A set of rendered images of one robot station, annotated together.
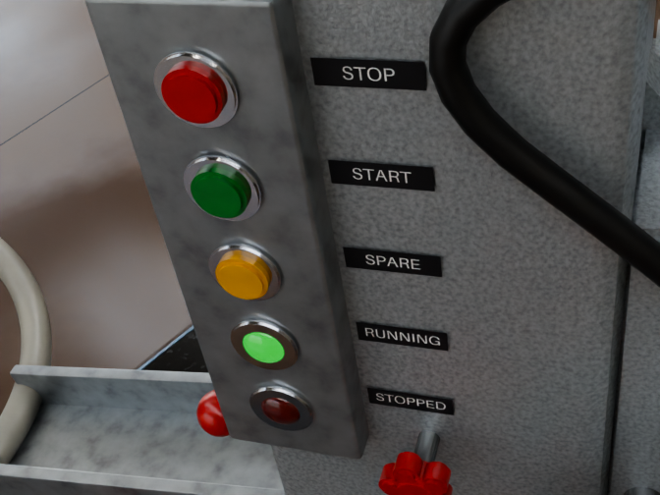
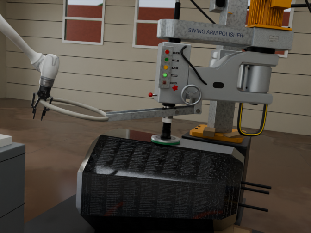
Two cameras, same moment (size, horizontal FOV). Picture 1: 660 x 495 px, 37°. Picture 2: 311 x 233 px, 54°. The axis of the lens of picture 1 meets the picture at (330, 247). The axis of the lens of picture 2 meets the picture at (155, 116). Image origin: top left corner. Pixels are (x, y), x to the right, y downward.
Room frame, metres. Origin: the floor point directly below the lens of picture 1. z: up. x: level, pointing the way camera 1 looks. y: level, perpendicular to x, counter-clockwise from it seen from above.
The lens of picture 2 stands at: (-1.38, 1.20, 1.34)
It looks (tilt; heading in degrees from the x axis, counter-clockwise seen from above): 9 degrees down; 327
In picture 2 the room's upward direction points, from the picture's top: 5 degrees clockwise
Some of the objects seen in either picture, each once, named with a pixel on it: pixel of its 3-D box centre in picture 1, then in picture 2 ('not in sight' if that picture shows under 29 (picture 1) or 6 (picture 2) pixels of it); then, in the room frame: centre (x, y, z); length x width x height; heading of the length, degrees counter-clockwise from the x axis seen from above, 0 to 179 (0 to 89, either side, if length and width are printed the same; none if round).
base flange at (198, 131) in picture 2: not in sight; (218, 132); (0.77, -0.94, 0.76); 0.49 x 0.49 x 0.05; 37
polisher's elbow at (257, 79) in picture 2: not in sight; (256, 79); (0.17, -0.68, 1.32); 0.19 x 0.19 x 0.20
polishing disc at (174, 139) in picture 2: not in sight; (165, 138); (0.43, -0.07, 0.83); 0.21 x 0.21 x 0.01
